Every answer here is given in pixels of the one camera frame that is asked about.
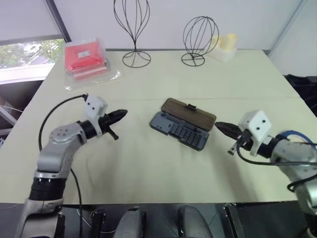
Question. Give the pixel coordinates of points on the clear plastic zip bag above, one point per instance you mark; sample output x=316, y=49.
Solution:
x=99, y=79

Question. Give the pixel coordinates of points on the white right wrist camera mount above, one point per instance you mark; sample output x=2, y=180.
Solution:
x=258, y=124

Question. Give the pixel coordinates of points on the red packet with label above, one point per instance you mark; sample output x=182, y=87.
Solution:
x=84, y=54

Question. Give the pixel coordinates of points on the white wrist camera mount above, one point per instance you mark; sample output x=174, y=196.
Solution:
x=258, y=124
x=94, y=105

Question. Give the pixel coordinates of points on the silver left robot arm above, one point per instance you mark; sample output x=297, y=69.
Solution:
x=58, y=146

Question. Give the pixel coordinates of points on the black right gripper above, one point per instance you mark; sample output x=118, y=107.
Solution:
x=244, y=140

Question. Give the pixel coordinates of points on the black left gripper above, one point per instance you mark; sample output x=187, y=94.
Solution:
x=105, y=121

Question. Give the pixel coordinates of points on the black padded chair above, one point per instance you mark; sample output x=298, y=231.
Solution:
x=303, y=89

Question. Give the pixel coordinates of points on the dark rounded grey shape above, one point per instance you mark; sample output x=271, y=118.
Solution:
x=130, y=223
x=194, y=221

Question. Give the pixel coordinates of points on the grey tool case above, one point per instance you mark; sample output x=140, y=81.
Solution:
x=184, y=124

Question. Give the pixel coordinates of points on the dark window frame post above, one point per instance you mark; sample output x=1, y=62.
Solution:
x=60, y=19

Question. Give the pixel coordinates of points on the black metal bracket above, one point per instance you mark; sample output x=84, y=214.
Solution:
x=234, y=219
x=99, y=221

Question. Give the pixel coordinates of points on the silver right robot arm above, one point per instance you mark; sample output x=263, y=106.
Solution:
x=294, y=153

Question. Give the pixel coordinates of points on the white block holder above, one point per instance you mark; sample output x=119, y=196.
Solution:
x=226, y=54

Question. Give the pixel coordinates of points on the cream plastic cylinder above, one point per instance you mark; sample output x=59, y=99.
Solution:
x=232, y=41
x=216, y=41

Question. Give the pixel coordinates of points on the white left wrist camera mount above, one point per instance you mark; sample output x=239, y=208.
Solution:
x=94, y=105

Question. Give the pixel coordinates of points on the white roller window blind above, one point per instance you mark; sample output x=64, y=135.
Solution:
x=24, y=17

